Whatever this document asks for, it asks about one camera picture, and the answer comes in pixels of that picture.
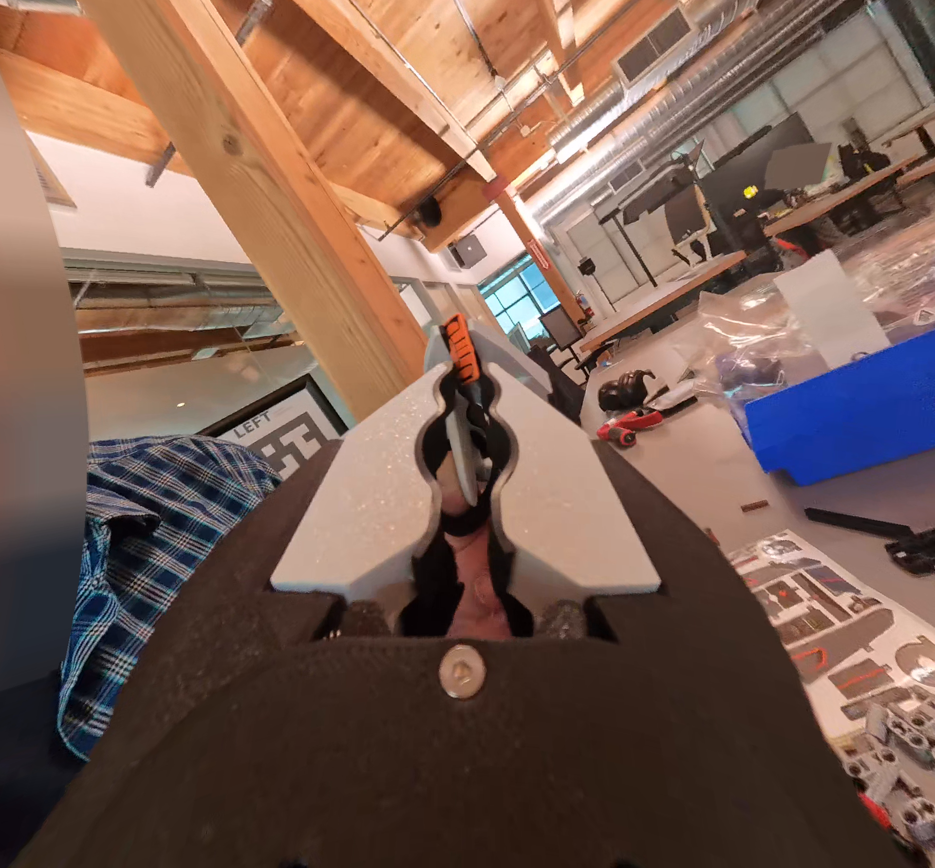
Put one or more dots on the black ceiling speaker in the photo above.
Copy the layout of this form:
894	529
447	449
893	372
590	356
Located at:
429	211

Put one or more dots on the monitor on stand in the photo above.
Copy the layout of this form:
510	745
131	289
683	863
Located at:
561	329

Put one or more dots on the large black monitor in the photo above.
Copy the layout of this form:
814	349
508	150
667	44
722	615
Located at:
745	189

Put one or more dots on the blue plastic bin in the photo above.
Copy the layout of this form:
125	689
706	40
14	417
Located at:
840	415

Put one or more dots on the fire extinguisher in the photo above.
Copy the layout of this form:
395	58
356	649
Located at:
583	306

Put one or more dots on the person's left hand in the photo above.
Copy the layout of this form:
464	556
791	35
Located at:
478	590

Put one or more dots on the red exit sign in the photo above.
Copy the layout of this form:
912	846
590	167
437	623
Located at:
539	253

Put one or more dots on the long silver ceiling ducts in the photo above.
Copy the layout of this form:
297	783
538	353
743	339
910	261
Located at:
694	101

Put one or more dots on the person's torso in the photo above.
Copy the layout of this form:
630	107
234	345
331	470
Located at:
29	773

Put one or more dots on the white flat object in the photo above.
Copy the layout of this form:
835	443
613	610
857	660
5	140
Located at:
676	395

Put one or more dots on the ceiling vent grille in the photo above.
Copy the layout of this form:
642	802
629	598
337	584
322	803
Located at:
654	44

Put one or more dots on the grey wall box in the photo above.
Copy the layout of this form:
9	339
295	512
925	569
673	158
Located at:
469	251

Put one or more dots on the window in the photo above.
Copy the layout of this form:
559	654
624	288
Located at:
518	295

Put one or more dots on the pile of grey lego pieces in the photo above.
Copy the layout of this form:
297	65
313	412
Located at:
891	773

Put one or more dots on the long wooden table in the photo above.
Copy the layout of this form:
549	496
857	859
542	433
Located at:
657	302

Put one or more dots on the black rounded object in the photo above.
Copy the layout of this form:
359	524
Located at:
624	387

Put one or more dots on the white paper sheet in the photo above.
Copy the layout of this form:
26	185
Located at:
825	313

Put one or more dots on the red and black toy vehicle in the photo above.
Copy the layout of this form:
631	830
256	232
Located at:
628	426

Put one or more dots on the distant wooden table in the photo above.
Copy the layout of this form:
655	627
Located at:
840	200

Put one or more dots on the lego sticker sheet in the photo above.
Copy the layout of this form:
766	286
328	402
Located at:
825	612

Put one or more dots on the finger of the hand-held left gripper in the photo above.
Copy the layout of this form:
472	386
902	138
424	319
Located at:
511	360
436	348

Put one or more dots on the pile of clear plastic bags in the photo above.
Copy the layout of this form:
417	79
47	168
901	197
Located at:
730	327

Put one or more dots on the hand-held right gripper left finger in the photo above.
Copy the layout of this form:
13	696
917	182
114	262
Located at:
365	503

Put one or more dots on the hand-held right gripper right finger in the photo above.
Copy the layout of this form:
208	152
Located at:
570	510

